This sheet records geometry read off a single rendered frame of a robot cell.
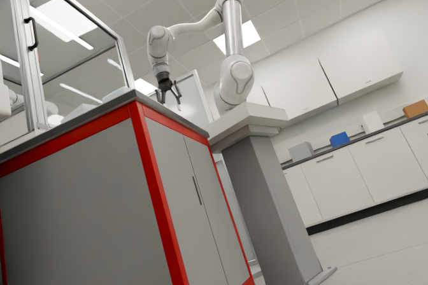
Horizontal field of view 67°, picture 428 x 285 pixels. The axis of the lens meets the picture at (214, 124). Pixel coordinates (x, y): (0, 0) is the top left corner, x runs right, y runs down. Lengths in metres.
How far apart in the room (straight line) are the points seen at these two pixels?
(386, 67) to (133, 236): 4.47
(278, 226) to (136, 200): 0.85
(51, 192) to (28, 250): 0.17
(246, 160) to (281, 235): 0.38
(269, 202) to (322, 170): 2.79
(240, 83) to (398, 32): 4.26
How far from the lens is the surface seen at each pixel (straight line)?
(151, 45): 1.73
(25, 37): 1.80
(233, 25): 1.82
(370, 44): 5.12
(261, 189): 1.60
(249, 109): 1.50
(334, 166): 4.33
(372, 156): 4.35
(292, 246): 1.58
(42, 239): 1.09
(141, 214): 0.89
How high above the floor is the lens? 0.30
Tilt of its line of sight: 19 degrees up
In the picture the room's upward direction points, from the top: 19 degrees counter-clockwise
